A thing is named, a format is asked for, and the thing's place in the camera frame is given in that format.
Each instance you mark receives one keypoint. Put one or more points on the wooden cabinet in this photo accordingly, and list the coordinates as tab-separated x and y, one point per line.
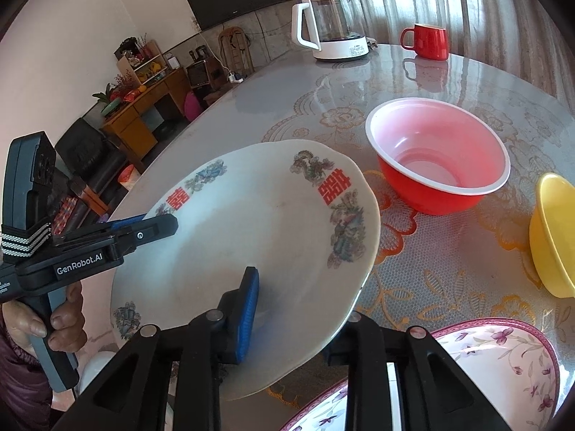
143	107

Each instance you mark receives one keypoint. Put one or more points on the black sofa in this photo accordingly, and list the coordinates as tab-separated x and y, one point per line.
90	152

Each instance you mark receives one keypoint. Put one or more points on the orange bag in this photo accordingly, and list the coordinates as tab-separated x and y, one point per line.
127	177

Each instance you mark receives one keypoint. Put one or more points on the white power strip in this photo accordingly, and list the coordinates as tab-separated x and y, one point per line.
235	77

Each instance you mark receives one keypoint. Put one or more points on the lace tablecloth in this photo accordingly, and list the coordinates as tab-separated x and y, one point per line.
314	98

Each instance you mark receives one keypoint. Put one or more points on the person's left hand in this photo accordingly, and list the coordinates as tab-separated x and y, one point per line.
67	318

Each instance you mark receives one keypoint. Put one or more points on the white glass kettle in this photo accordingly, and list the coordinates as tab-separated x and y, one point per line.
334	22

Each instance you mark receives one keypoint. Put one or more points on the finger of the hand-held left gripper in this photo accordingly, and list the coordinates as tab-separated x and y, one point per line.
128	223
152	229

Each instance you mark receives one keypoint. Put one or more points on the potted plant with red flowers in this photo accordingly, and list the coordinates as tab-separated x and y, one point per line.
105	94

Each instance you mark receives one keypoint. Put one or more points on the floral plate with pink rim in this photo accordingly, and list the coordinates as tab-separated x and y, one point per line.
503	359

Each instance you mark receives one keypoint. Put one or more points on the box with flowers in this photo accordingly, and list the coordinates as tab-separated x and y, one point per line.
139	58

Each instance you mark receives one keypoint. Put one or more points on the red mug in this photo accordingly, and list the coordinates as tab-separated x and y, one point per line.
429	41

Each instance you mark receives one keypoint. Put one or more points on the yellow bowl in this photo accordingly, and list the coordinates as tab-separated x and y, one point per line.
555	238

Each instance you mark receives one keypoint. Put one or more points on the wooden chair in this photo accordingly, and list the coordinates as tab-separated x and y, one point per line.
236	51

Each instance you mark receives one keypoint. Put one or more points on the white plate with red print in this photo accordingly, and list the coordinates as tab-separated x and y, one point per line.
269	233

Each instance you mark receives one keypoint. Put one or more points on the person's left forearm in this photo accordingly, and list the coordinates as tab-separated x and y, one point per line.
20	386

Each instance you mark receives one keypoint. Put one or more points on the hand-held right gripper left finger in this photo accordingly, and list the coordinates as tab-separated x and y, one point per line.
249	318

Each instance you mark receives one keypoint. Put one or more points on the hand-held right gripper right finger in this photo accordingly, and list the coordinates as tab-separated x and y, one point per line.
360	342

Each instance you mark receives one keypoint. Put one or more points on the red bowl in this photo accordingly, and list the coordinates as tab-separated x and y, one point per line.
438	152

